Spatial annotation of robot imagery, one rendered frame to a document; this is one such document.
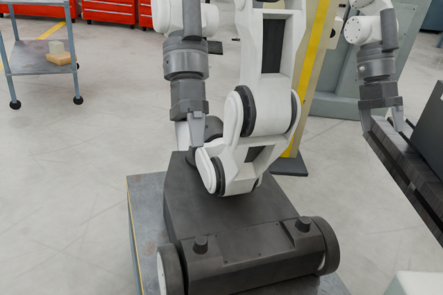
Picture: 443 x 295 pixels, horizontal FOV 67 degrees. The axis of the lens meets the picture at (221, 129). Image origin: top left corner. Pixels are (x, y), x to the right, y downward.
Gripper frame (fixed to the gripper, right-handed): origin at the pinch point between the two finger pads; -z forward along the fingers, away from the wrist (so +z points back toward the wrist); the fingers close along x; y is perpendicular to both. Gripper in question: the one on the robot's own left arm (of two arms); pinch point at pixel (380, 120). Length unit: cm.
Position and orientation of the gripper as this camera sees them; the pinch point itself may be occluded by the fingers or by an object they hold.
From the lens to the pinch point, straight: 95.5
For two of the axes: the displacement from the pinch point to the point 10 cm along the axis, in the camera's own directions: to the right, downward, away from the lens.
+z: -1.1, -9.9, -0.4
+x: 3.5, 0.0, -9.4
